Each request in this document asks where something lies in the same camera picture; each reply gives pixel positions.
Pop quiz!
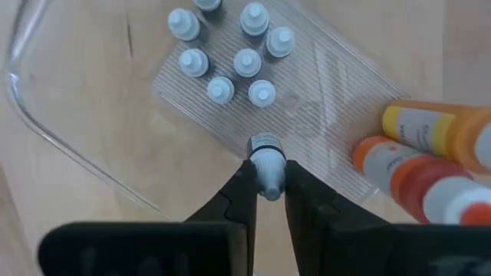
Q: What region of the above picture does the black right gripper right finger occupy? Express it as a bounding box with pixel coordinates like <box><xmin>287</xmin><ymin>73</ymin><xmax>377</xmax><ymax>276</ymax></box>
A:
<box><xmin>284</xmin><ymin>159</ymin><xmax>491</xmax><ymax>276</ymax></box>

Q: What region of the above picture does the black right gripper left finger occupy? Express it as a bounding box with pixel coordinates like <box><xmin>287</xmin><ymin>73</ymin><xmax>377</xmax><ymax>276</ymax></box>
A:
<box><xmin>37</xmin><ymin>159</ymin><xmax>258</xmax><ymax>276</ymax></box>

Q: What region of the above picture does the orange-red food coloring bottle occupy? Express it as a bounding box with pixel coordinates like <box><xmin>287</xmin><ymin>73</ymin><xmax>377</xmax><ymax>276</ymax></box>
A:
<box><xmin>351</xmin><ymin>134</ymin><xmax>491</xmax><ymax>227</ymax></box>

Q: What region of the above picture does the yellow food coloring bottle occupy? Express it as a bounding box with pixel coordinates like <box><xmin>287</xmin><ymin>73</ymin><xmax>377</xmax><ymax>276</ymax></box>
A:
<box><xmin>381</xmin><ymin>98</ymin><xmax>491</xmax><ymax>176</ymax></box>

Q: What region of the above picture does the clear plastic bin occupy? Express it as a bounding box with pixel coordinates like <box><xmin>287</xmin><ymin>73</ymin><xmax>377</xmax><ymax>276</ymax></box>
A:
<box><xmin>3</xmin><ymin>0</ymin><xmax>491</xmax><ymax>231</ymax></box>

